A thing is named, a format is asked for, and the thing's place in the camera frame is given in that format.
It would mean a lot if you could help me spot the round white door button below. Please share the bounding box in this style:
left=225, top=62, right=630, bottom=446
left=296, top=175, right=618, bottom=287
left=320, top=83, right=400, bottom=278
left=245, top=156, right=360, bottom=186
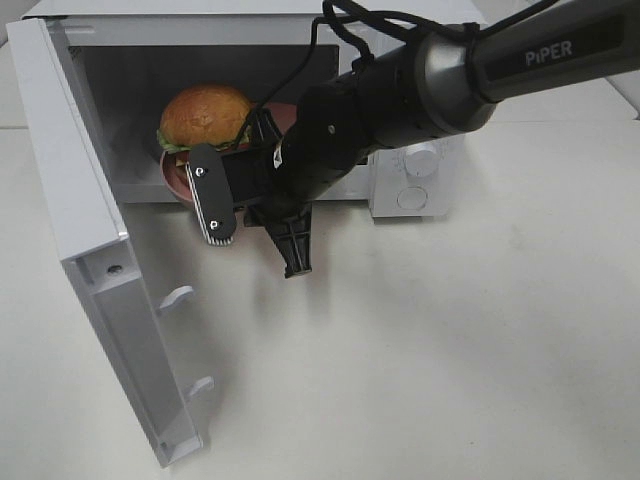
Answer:
left=397, top=186, right=428, bottom=211

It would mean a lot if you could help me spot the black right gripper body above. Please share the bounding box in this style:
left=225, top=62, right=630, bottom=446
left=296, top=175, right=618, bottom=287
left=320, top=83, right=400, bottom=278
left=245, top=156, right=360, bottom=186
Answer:
left=219, top=84, right=369, bottom=220

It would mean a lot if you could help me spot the white microwave door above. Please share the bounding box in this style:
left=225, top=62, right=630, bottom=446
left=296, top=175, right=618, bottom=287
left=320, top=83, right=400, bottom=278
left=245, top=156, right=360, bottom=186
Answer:
left=7, top=18, right=213, bottom=467

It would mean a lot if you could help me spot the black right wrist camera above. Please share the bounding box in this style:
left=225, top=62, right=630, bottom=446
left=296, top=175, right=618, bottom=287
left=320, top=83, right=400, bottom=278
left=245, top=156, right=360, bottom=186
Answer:
left=186, top=144, right=237, bottom=247

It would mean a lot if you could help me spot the pink round plate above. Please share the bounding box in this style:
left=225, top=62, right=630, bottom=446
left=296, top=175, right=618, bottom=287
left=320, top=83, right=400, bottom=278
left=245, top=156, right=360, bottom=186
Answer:
left=160, top=102, right=296, bottom=209

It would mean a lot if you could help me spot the burger with lettuce and tomato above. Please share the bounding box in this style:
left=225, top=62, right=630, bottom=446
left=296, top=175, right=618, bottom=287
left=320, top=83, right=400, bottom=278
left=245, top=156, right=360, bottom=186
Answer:
left=156, top=84, right=252, bottom=153

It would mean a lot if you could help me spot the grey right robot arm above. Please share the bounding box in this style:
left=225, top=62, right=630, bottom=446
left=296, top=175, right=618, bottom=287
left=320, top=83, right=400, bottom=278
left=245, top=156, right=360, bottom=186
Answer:
left=238, top=1, right=639, bottom=276

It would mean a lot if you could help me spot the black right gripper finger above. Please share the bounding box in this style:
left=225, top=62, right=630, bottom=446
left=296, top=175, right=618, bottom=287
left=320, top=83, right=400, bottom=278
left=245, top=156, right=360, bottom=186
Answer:
left=264, top=203, right=312, bottom=278
left=249, top=107, right=283, bottom=149

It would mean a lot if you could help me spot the white microwave oven body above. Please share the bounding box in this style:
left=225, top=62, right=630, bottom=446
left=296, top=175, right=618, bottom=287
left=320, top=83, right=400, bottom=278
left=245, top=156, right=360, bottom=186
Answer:
left=21, top=1, right=462, bottom=218

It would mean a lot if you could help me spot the white timer knob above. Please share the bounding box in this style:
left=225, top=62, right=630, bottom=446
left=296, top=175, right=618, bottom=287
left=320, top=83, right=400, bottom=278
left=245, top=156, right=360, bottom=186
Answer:
left=404, top=143, right=439, bottom=178

